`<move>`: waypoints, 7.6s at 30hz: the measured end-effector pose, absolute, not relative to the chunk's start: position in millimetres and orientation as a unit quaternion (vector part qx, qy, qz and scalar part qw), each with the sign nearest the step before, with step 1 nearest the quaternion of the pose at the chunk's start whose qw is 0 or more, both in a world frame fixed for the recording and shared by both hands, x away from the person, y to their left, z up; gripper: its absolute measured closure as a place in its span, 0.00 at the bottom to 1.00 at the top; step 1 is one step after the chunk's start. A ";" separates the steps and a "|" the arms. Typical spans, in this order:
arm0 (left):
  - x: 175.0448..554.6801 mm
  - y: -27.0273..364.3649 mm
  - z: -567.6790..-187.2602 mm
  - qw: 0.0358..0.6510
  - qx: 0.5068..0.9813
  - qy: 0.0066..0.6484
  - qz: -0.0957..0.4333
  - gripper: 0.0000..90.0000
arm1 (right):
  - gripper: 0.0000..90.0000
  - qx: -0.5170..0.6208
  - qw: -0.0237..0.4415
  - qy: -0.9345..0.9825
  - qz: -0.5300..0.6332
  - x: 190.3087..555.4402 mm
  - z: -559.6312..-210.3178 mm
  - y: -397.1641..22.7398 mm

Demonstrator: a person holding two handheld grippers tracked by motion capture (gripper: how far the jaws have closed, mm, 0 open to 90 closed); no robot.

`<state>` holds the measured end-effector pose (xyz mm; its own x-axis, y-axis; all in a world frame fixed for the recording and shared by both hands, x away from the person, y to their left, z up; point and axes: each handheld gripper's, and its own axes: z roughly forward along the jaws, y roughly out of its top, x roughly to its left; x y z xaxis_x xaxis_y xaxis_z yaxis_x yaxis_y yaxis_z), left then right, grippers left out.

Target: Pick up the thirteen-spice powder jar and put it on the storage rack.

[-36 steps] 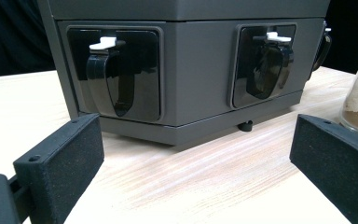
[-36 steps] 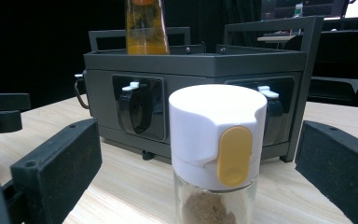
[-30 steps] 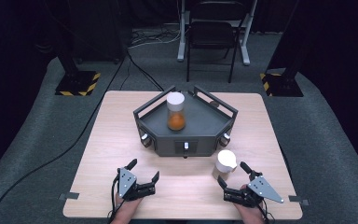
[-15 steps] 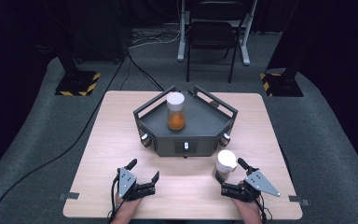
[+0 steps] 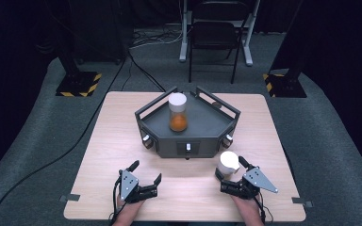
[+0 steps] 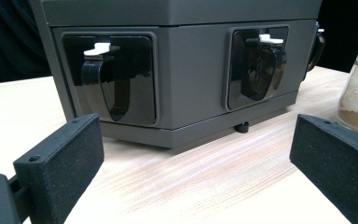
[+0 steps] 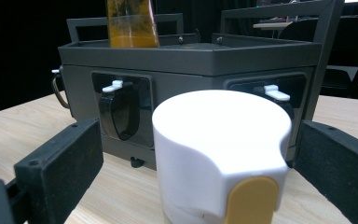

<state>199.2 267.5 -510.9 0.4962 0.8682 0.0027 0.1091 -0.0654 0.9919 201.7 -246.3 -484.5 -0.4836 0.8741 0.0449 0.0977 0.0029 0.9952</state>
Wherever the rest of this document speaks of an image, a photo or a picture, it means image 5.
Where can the person's right hand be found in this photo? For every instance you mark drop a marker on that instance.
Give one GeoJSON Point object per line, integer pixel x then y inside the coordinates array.
{"type": "Point", "coordinates": [250, 205]}

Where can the black hexagonal tray device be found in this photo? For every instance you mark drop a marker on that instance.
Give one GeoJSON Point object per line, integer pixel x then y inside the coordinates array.
{"type": "Point", "coordinates": [201, 125]}

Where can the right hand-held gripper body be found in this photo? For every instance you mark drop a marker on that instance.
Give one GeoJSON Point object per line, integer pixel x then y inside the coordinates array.
{"type": "Point", "coordinates": [257, 180]}

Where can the black folding chair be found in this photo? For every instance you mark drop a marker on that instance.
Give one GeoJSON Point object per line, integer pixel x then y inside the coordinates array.
{"type": "Point", "coordinates": [213, 34]}

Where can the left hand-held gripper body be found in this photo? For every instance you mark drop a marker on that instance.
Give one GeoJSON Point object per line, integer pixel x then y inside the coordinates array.
{"type": "Point", "coordinates": [128, 185]}

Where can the white-lidded clear jar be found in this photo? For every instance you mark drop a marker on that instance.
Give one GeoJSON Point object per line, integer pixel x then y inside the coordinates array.
{"type": "Point", "coordinates": [227, 161]}

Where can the person's left hand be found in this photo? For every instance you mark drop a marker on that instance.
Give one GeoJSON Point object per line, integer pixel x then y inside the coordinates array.
{"type": "Point", "coordinates": [128, 208]}

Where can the grey tape strip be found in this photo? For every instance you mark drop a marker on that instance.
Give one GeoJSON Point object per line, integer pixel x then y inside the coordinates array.
{"type": "Point", "coordinates": [70, 197]}
{"type": "Point", "coordinates": [302, 201]}

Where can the black hook with white tip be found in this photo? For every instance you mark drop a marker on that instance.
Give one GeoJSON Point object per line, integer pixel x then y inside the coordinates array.
{"type": "Point", "coordinates": [188, 147]}
{"type": "Point", "coordinates": [146, 141]}
{"type": "Point", "coordinates": [227, 140]}

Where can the brown round table hole cover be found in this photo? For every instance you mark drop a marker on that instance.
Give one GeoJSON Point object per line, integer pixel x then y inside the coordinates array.
{"type": "Point", "coordinates": [217, 105]}

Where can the black stand with striped base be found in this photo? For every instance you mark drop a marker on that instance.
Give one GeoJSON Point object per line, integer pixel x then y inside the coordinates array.
{"type": "Point", "coordinates": [77, 83]}
{"type": "Point", "coordinates": [287, 84]}

